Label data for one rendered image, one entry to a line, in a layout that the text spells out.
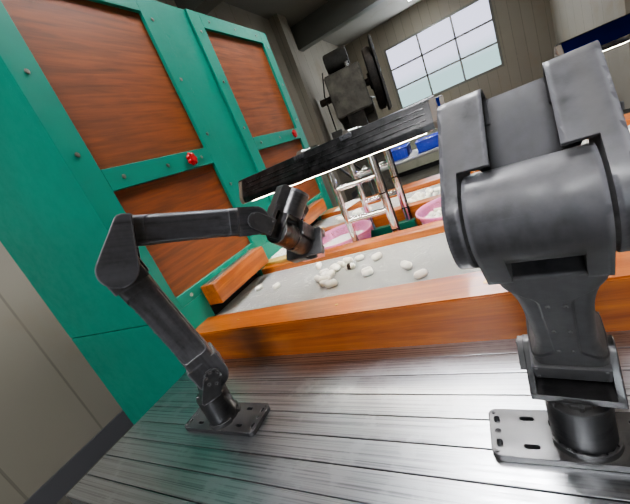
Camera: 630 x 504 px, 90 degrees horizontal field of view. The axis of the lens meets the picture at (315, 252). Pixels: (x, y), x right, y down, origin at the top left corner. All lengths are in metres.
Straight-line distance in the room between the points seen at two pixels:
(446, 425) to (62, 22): 1.27
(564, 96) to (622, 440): 0.39
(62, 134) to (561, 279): 0.99
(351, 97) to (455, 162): 5.31
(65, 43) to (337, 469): 1.16
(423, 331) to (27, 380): 2.08
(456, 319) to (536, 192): 0.47
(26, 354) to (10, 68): 1.62
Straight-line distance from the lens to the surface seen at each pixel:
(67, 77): 1.12
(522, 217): 0.21
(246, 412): 0.74
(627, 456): 0.53
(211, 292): 1.06
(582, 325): 0.34
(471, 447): 0.54
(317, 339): 0.77
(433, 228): 1.03
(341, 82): 5.55
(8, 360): 2.32
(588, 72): 0.25
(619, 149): 0.22
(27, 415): 2.37
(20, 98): 1.04
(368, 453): 0.57
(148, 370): 1.23
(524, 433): 0.54
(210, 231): 0.64
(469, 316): 0.66
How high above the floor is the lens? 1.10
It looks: 16 degrees down
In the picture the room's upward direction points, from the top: 23 degrees counter-clockwise
